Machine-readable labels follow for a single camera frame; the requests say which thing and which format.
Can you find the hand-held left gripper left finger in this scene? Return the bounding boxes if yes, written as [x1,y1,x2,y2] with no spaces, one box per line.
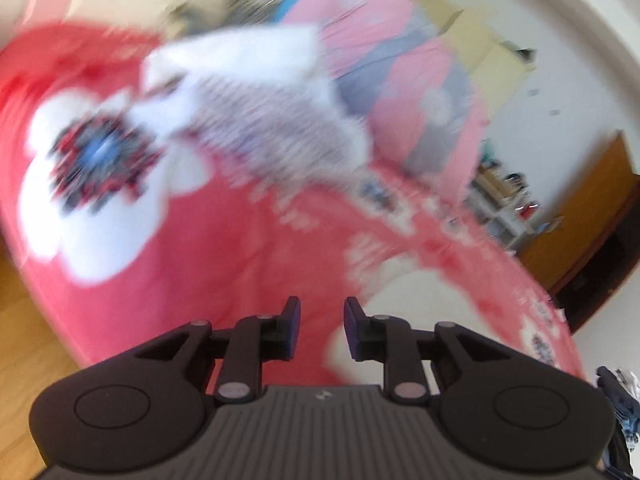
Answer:
[133,296,302,406]

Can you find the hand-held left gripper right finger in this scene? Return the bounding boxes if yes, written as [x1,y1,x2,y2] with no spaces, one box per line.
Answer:
[345,296,507,406]

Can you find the pink patterned white garment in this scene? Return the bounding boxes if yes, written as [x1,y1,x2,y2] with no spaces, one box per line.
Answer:
[142,25,374,187]

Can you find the dark blue clothes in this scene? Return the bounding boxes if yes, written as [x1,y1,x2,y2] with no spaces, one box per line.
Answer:
[595,366,640,480]

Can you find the red floral bed sheet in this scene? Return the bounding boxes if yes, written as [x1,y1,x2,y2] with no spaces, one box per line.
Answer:
[0,22,589,387]

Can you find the white desk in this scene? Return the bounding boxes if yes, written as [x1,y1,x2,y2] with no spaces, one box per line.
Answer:
[465,160,539,256]

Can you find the pink grey floral pillow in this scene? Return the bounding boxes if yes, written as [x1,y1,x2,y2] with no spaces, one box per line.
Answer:
[255,0,489,202]

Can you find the wooden door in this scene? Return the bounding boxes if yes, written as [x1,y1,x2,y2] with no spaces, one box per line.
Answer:
[517,130,640,292]

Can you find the cream wardrobe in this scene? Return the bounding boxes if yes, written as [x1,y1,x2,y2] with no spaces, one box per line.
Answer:
[415,0,539,117]

